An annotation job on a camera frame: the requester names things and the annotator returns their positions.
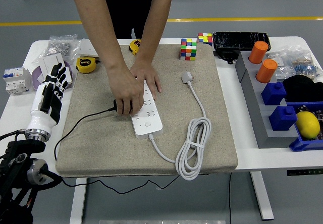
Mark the clear bag of small parts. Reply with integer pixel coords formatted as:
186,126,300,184
266,49,296,82

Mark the white wall switch panel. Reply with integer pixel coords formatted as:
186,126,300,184
77,39,99,58

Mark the grey-brown fabric mat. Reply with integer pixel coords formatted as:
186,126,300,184
55,44,239,178

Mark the white power strip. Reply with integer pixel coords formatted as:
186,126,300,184
130,77,163,140

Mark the white table leg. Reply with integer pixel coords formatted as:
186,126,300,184
249,171,275,221
69,178,88,224

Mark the large yellow tape measure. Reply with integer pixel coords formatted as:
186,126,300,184
75,56,101,74

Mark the black table control panel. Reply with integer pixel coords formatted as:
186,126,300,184
286,169,323,177

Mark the grey stepped block holder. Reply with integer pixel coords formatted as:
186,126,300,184
235,50,300,149

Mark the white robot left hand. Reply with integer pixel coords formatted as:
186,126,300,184
26,62,69,134

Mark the small yellow tape measure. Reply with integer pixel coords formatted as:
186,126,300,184
128,39,142,56

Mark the yellow lemon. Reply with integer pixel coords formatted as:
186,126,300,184
295,110,321,140

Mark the small colourful puzzle cube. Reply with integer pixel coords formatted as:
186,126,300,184
197,32,213,47

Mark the large colourful puzzle cube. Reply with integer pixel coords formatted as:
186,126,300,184
180,37,198,61

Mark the white power cord with plug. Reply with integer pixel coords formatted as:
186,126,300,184
148,71,211,182

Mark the orange cylinder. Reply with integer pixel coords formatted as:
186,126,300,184
256,59,278,84
248,40,270,65

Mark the person's left hand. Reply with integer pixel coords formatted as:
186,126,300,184
129,59,162,100

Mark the person's right hand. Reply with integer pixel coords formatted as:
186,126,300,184
107,62,145,116

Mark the white socket plate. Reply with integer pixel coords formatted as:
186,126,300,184
65,67,74,88

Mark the person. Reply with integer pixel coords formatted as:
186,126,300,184
98,0,154,39

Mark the clear bag of resistors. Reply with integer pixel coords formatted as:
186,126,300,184
290,44,323,81

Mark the black hanging cable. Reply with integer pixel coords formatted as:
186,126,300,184
228,172,233,224

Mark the clear bag of screws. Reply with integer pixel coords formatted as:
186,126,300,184
31,34,83,65

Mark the blue plastic bin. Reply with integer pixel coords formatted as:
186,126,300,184
286,101,323,152

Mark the black cloth bundle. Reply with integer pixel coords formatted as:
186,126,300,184
282,75,323,103

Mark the white switch plate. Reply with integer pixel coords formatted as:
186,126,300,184
38,52,65,80

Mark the blue knobbed block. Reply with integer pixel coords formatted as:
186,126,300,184
268,105,298,131
261,82,287,106

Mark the black wrapped tray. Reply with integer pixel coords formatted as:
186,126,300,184
212,31,272,52

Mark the white circuit breaker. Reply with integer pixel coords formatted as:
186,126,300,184
3,67,32,95

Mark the purple bowl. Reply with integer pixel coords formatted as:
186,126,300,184
31,60,74,93

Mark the black device with tab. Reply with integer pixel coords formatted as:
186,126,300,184
213,48,242,65

